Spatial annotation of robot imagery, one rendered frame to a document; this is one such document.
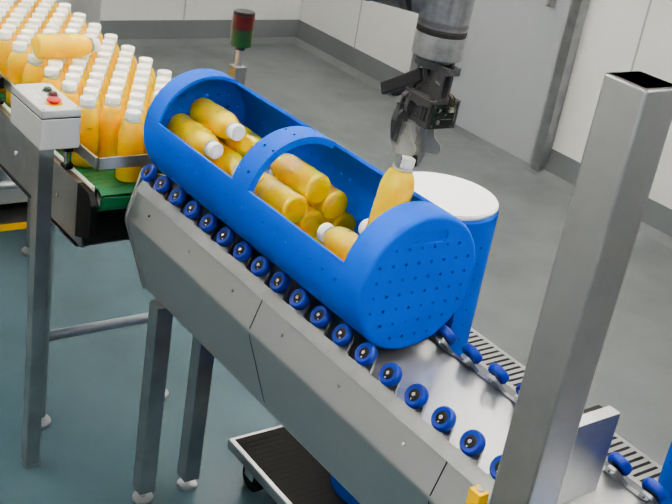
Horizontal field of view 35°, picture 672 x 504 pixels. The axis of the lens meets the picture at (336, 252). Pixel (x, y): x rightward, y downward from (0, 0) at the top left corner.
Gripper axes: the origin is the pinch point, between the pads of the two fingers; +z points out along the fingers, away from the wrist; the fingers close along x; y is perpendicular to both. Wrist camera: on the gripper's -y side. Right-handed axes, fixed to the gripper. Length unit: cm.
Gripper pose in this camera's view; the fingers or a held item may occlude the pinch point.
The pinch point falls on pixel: (405, 158)
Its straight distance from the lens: 199.9
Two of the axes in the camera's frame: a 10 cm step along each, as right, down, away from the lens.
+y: 5.7, 4.4, -7.0
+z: -1.8, 8.9, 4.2
